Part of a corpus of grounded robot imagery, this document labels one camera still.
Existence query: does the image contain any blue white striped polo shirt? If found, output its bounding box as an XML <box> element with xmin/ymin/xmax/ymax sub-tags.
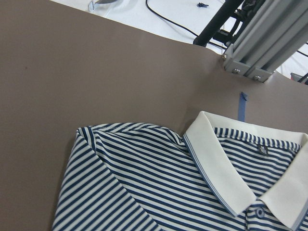
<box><xmin>52</xmin><ymin>111</ymin><xmax>308</xmax><ymax>231</ymax></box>

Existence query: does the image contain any black camera stand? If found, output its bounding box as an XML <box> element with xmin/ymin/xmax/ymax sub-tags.
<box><xmin>193</xmin><ymin>0</ymin><xmax>252</xmax><ymax>47</ymax></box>

